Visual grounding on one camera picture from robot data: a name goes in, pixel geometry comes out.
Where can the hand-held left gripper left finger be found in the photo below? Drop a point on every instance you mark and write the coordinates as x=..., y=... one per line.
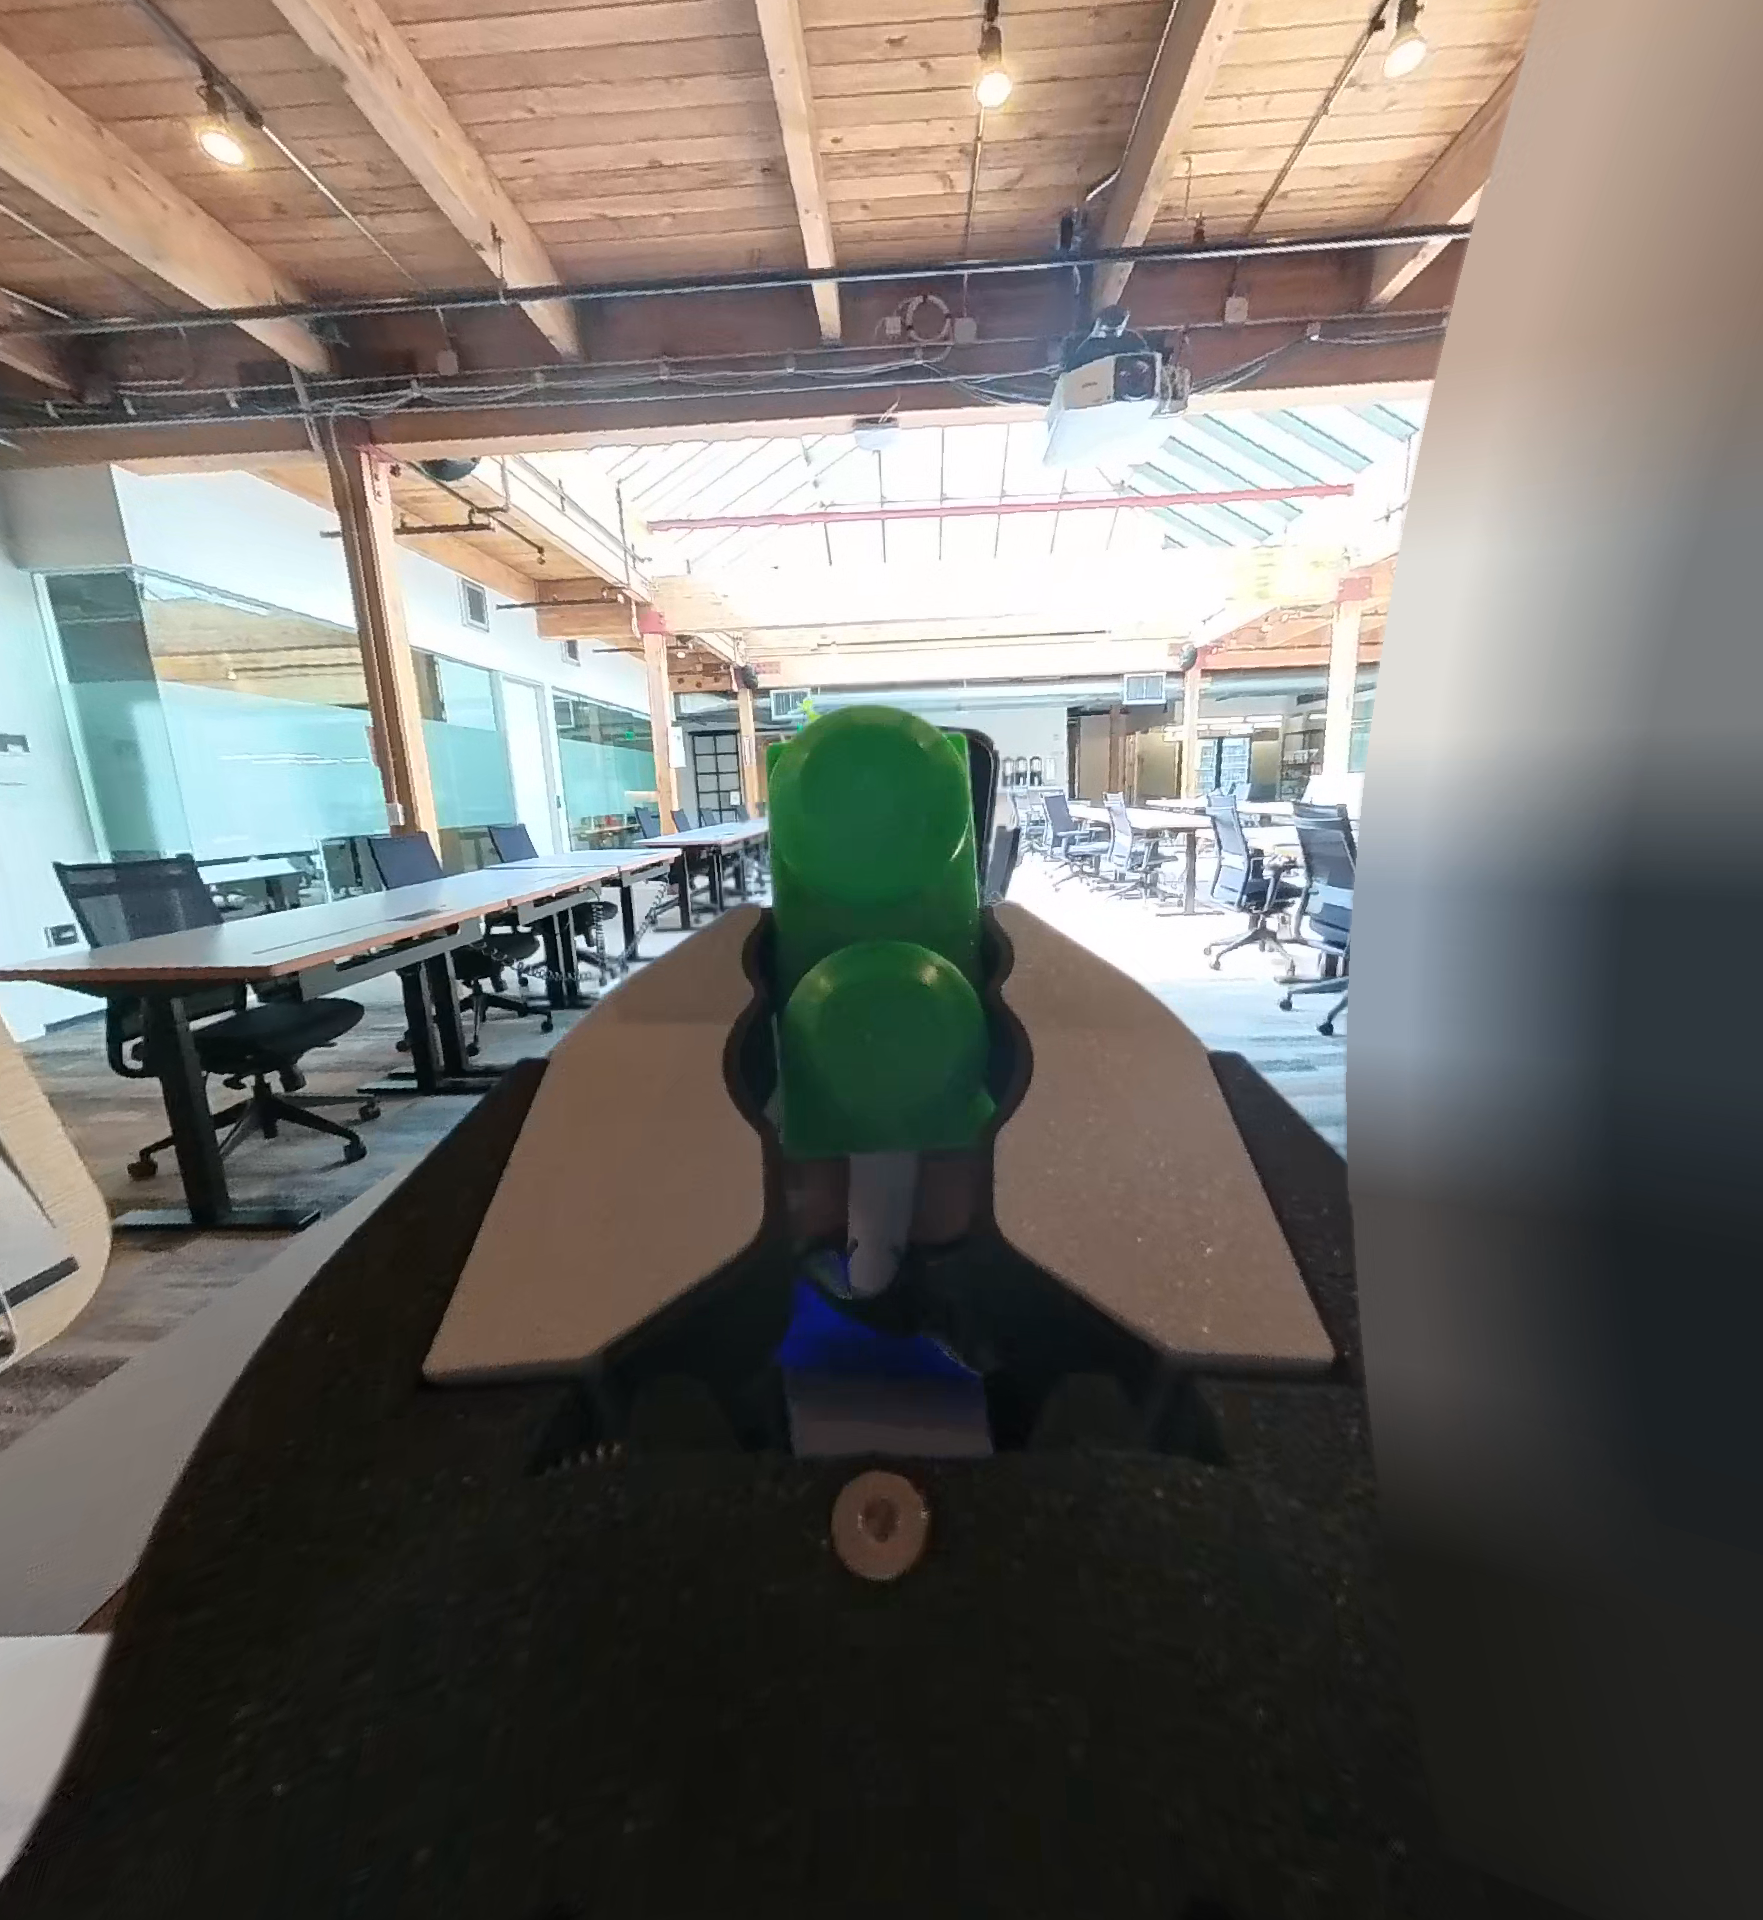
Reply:
x=612, y=1184

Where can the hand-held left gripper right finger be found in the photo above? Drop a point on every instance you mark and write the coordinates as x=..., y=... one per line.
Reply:
x=1151, y=1201

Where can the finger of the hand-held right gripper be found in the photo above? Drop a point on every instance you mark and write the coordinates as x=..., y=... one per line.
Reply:
x=882, y=1215

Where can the blue plastic bin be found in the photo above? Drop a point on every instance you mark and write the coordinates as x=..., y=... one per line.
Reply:
x=882, y=1343

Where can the green mega block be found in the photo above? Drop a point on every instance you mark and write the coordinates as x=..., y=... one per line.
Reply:
x=867, y=840

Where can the black office chair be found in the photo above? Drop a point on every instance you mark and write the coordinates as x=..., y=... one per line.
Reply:
x=1249, y=879
x=1070, y=825
x=416, y=863
x=1134, y=840
x=251, y=1035
x=1329, y=901

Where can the wooden office desk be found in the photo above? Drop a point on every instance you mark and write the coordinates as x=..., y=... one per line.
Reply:
x=700, y=833
x=268, y=931
x=565, y=869
x=1198, y=818

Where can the white ceiling projector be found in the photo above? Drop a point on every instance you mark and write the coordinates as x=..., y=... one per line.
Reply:
x=1107, y=399

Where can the ceiling spot lamp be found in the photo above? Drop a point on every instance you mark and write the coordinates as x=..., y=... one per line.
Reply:
x=994, y=83
x=220, y=143
x=1403, y=54

